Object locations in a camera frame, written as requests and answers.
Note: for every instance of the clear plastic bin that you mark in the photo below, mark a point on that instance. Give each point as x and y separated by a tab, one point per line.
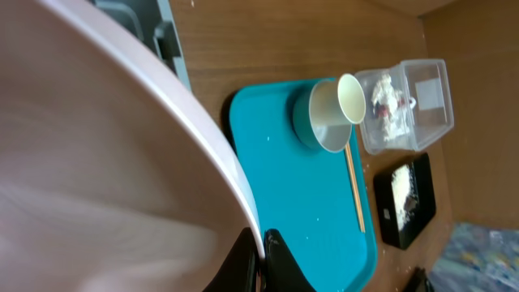
426	102

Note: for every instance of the black food waste tray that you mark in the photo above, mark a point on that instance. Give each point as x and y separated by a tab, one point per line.
426	208

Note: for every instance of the small white tissue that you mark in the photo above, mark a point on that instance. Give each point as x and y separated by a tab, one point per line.
385	94

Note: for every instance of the pile of white rice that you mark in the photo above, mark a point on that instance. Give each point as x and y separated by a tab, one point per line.
404	196

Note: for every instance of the grey dish rack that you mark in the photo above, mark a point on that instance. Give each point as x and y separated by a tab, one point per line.
152	22

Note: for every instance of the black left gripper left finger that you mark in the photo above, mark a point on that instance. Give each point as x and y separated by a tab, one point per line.
238	273

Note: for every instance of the wooden chopstick left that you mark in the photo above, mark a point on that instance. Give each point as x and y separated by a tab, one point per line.
354	185

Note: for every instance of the white paper cup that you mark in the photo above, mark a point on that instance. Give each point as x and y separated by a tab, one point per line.
338	102

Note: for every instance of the red snack wrapper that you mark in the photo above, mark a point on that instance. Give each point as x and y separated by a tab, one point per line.
381	111

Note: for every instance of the grey saucer bowl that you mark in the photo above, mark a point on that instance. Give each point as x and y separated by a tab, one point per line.
317	137

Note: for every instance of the teal plastic tray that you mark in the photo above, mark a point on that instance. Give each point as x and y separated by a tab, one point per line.
303	193

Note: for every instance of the large white plate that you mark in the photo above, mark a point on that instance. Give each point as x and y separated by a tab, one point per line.
113	176

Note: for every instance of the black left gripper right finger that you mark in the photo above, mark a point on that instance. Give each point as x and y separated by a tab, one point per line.
282	273

